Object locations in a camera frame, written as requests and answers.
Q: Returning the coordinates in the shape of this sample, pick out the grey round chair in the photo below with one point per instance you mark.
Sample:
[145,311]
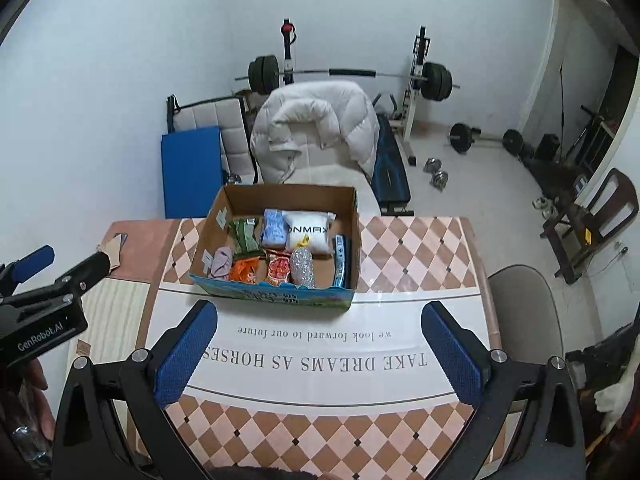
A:
[527,318]

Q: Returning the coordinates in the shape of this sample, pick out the brown cardboard box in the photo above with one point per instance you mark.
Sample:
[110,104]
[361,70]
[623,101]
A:
[241,201]

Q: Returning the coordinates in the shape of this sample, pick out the barbell on rack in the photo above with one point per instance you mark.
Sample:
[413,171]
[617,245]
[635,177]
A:
[434,81]

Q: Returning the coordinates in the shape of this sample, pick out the red snack bag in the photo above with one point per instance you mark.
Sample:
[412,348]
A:
[278,267]

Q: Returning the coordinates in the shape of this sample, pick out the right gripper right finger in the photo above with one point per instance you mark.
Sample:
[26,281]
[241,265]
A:
[548,442]

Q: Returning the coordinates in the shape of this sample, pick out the yellow silver scrubbing sponge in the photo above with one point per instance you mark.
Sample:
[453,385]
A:
[302,265]

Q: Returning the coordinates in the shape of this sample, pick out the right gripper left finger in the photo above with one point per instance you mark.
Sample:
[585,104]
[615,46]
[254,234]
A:
[89,442]

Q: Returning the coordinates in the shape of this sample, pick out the checkered printed tablecloth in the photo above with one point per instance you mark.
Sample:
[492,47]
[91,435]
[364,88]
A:
[355,393]

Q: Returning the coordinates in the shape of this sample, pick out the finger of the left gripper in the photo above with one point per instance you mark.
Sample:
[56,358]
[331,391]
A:
[21,270]
[73,283]

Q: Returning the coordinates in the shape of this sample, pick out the orange snack bag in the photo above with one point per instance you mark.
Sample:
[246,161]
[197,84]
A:
[244,270]

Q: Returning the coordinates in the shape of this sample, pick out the white ONMAX pouch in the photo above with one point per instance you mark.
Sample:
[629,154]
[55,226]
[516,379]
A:
[310,229]

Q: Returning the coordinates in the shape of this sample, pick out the blue white snack bag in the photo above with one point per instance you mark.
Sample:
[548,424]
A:
[274,230]

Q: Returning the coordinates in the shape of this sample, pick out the dark wooden chair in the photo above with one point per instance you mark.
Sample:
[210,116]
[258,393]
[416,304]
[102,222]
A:
[577,232]

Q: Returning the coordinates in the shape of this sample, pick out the lilac fluffy cloth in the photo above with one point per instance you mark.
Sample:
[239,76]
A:
[221,264]

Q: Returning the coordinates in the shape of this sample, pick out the white padded board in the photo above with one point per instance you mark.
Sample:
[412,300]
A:
[229,116]

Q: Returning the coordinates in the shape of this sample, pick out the white puffer jacket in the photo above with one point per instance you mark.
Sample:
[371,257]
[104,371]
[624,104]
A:
[324,114]

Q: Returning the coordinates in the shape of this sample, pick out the green snack bag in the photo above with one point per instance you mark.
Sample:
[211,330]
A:
[243,232]

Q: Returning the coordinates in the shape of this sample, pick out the beige card on table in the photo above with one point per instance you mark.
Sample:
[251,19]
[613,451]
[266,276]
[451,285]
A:
[113,249]

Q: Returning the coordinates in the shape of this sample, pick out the blue folded mat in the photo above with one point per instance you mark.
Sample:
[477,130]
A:
[191,171]

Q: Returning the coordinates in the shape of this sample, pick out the light blue flat packet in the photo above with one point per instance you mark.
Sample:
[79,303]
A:
[341,261]

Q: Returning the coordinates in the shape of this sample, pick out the blue weight bench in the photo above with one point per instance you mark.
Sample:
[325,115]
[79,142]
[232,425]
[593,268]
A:
[389,182]

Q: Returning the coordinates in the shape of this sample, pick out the barbell on floor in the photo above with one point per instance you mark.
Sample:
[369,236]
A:
[462,137]

